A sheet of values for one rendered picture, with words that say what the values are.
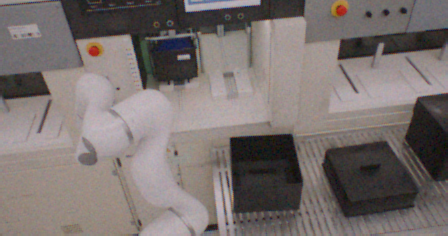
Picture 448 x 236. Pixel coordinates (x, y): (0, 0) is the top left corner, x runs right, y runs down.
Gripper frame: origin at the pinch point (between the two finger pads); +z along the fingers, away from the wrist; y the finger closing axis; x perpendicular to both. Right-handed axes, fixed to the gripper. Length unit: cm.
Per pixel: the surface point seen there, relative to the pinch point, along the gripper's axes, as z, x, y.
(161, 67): 44, -17, 21
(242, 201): -30, -36, 51
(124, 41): 12.1, 17.3, 12.1
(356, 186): -31, -34, 96
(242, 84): 38, -30, 61
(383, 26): 11, 12, 116
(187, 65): 44, -18, 34
